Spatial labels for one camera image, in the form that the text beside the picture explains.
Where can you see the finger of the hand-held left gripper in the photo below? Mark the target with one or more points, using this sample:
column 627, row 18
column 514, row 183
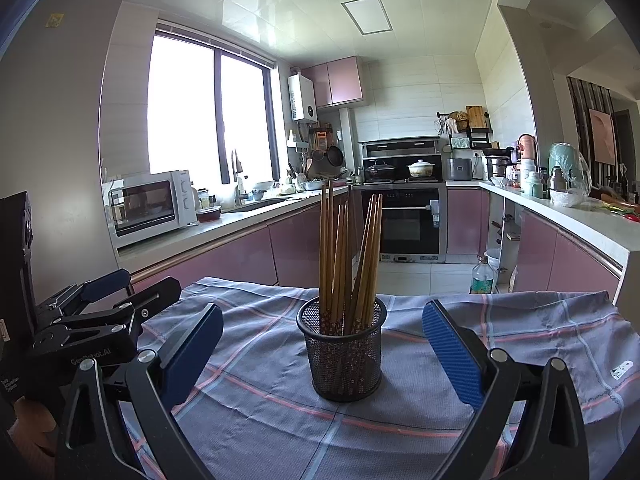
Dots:
column 107, row 282
column 155, row 295

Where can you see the black wall rack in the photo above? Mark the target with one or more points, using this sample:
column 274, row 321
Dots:
column 477, row 139

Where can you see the wall poster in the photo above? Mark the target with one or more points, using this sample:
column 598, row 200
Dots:
column 601, row 135

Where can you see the black built-in oven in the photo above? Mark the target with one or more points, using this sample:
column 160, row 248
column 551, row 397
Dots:
column 405, row 225

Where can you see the wooden cutting board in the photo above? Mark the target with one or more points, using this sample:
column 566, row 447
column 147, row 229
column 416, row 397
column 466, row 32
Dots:
column 475, row 117

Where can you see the hanging dark frying pan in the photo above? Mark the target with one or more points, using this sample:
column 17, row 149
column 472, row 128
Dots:
column 335, row 157

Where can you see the white wall water heater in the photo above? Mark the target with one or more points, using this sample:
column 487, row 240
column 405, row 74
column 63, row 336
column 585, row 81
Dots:
column 302, row 97

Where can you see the blue-grey plaid cloth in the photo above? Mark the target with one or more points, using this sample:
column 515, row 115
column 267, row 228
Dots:
column 300, row 425

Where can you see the white bowl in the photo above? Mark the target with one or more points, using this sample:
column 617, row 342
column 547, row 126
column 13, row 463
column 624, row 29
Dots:
column 566, row 199

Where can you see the silver box appliance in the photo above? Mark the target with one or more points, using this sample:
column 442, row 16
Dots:
column 459, row 169

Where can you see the black pot with glass lid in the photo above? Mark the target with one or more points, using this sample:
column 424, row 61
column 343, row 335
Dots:
column 380, row 171

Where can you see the steel range hood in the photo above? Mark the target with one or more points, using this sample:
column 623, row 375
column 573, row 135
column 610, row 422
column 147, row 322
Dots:
column 400, row 147

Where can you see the white microwave oven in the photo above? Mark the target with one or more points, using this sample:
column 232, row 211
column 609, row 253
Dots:
column 150, row 207

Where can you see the plastic oil bottle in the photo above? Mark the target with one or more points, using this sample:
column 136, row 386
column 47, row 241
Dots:
column 481, row 280

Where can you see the pink base cabinet run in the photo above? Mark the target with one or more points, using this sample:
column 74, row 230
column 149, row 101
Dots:
column 235, row 255
column 550, row 260

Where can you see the square ceiling light panel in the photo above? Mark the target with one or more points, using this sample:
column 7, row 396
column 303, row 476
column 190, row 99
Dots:
column 368, row 15

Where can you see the grey refrigerator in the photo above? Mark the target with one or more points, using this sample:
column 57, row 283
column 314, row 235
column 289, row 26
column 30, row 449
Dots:
column 60, row 110

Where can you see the white bucket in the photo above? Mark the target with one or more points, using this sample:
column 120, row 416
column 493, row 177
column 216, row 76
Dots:
column 492, row 260

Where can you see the pink wall cabinet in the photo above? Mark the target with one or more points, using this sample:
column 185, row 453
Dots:
column 340, row 82

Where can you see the striped wall panel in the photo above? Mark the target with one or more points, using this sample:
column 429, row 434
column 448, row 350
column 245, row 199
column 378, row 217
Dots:
column 577, row 135

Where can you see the white casserole pot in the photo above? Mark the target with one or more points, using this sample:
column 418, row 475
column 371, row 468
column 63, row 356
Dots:
column 421, row 170

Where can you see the pink kettle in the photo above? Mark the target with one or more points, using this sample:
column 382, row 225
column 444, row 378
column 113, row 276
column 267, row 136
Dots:
column 526, row 147

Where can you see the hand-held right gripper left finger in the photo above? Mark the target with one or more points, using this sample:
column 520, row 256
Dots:
column 197, row 355

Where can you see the steel sink faucet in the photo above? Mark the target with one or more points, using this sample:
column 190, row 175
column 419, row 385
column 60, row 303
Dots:
column 237, row 180

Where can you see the dark red container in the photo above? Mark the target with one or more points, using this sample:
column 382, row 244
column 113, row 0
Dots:
column 208, row 214

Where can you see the black mesh holder cup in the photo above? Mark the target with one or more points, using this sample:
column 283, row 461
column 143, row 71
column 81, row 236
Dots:
column 345, row 360

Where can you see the steel steamer pot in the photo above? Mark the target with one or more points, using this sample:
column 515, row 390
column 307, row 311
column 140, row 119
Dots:
column 497, row 167

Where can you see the large kitchen window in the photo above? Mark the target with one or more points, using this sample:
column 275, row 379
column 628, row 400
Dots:
column 185, row 105

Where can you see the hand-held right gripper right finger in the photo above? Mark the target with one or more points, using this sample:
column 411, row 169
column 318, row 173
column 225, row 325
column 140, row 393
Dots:
column 450, row 355

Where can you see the pale green canister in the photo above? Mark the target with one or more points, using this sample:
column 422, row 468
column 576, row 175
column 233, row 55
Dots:
column 532, row 185

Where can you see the bundle of wooden chopsticks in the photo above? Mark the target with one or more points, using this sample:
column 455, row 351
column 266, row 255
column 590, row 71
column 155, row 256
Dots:
column 327, row 260

